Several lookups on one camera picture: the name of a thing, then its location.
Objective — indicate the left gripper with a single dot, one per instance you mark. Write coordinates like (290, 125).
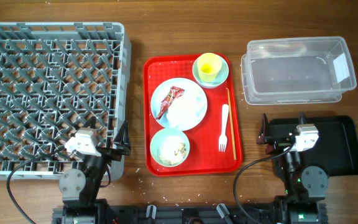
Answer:
(123, 146)

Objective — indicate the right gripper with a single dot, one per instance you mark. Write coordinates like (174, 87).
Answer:
(278, 144)

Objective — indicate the green bowl with rice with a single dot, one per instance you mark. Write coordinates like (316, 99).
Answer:
(169, 147)

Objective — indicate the red snack wrapper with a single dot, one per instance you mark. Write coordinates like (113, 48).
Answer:
(175, 92)

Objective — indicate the white paper napkin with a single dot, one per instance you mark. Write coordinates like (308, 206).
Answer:
(187, 111)

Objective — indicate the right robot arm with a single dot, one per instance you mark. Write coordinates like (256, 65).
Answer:
(305, 185)

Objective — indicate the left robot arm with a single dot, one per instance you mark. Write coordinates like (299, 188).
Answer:
(80, 186)

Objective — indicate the clear plastic waste bin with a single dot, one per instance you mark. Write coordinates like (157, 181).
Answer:
(294, 71)

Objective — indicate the grey plastic dishwasher rack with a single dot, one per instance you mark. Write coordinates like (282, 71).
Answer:
(54, 76)

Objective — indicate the wooden chopstick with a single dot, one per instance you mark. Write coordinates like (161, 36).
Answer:
(231, 126)

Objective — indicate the black rectangular tray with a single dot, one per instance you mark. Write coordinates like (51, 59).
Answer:
(336, 150)

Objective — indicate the white plastic fork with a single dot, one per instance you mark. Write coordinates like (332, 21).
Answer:
(224, 119)

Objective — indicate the light blue round plate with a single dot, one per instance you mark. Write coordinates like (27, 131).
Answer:
(161, 92)

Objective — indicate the small green saucer bowl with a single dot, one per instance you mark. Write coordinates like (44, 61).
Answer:
(220, 78)

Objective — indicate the white label on bin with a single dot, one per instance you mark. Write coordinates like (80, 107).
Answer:
(341, 68)

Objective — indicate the red plastic serving tray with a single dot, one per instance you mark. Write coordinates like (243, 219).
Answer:
(204, 156)

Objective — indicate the yellow plastic cup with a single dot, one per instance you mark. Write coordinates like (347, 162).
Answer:
(208, 66)

